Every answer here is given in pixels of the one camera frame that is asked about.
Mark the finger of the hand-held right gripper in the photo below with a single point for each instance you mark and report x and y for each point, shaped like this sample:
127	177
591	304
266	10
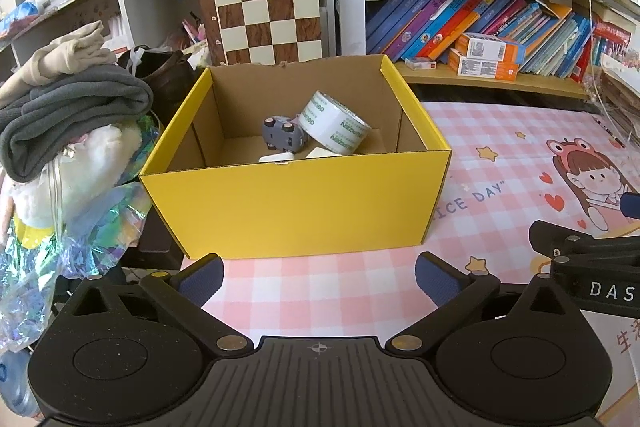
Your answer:
631	204
570	244

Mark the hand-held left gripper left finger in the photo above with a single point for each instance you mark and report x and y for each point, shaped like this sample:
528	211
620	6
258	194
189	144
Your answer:
200	281

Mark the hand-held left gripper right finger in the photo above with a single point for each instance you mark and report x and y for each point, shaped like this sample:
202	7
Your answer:
437	279

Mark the yellow cardboard box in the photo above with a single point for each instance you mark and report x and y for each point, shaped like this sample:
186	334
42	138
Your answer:
300	207

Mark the white charger plug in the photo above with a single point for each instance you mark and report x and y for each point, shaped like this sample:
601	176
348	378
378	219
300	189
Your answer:
277	157

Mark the grey purple toy car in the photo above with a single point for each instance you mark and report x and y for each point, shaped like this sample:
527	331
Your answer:
282	134

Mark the clear tape roll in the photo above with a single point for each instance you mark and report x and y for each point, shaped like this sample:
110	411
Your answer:
340	129

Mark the black pen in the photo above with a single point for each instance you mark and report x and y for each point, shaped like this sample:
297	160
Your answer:
607	130

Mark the pile of papers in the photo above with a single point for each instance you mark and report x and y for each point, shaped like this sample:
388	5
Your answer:
625	97

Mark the iridescent wrapping film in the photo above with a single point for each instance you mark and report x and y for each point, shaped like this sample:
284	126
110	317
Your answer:
90	227

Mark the white plush toy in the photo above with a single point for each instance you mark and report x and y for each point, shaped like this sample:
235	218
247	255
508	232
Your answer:
95	157

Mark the white wooden bookshelf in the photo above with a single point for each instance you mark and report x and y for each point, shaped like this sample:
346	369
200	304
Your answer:
500	86

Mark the orange white carton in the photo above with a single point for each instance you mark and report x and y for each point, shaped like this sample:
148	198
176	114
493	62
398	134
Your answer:
480	68
487	46

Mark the brown leather shoe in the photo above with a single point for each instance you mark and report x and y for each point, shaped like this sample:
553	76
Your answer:
165	82

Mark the grey folded garment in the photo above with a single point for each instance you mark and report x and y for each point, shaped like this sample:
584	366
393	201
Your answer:
75	117

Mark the blue water jug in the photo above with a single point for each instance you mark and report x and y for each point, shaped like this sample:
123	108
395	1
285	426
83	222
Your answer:
17	387

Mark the small white red box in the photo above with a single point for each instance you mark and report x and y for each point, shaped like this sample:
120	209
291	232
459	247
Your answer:
420	63

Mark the pen holder with pens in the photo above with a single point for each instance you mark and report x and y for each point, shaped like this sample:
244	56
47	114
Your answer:
192	34

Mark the row of colourful books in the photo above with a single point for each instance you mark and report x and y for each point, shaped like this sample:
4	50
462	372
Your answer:
450	17

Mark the white red label packet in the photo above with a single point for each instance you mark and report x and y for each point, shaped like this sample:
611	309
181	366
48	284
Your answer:
117	34

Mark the beige garment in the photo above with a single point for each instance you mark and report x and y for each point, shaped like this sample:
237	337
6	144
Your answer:
65	57

